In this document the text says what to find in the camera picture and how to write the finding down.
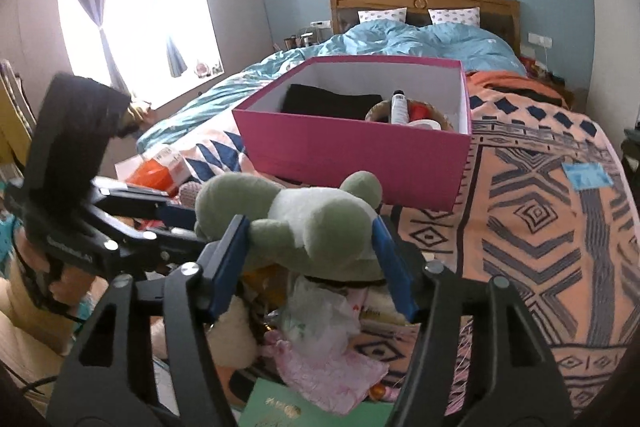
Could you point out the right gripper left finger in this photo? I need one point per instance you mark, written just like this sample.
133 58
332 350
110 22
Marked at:
197 294

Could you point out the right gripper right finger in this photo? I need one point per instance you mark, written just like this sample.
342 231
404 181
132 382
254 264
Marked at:
425 293

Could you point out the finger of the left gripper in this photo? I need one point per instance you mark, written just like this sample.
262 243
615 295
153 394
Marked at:
156 246
149 206

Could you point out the green frog plush toy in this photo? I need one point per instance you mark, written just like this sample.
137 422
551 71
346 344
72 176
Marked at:
320 232

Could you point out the person's left hand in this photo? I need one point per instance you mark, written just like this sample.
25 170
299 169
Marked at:
69 289

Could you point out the orange snack package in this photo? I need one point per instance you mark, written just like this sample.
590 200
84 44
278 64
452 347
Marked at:
162 169

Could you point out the crumpled clear plastic bag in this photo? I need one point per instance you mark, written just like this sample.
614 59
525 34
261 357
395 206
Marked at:
320 320

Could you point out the pink floral cloth pouch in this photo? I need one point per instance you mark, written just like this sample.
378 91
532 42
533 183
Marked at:
335 384

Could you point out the green paper booklet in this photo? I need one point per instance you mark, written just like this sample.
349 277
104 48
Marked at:
274 405

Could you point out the orange patterned blanket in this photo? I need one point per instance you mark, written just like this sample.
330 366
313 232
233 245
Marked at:
574 256

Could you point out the pink cardboard storage box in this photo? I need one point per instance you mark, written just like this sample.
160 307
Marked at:
417 168

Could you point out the small woven basket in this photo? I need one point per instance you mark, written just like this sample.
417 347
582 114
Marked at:
416 111

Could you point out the white bottle in basket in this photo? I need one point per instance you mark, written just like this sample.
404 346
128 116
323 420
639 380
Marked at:
399 108

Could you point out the black cloth in box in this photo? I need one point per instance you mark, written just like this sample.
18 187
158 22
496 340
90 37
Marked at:
312 101

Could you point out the blue paper card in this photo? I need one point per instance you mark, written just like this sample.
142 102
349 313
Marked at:
583 177

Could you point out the left polka dot pillow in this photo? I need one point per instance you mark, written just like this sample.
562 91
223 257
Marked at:
396 15

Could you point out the polka dot pillow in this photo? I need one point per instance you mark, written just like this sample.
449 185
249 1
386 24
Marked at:
468 17
396 15

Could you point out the right polka dot pillow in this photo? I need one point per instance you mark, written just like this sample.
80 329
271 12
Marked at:
468 17

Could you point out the wooden bed headboard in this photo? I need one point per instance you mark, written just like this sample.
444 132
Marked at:
501 17

